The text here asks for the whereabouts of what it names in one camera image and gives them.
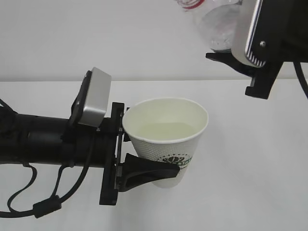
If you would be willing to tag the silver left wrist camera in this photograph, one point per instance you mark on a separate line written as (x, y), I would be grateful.
(90, 105)

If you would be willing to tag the white paper coffee cup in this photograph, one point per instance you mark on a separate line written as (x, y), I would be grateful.
(166, 130)

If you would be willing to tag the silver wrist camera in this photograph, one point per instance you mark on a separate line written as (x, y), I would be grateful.
(242, 46)
(90, 105)

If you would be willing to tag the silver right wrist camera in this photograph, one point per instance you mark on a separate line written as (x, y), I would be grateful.
(242, 46)

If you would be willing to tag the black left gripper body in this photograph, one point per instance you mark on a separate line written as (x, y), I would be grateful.
(111, 131)

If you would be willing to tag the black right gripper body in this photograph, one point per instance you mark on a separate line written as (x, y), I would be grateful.
(281, 36)

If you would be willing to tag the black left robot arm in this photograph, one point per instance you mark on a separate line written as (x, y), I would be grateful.
(48, 140)

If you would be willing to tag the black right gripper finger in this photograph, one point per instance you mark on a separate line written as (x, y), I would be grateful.
(229, 60)

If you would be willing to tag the clear plastic water bottle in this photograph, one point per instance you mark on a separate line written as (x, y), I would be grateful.
(215, 21)

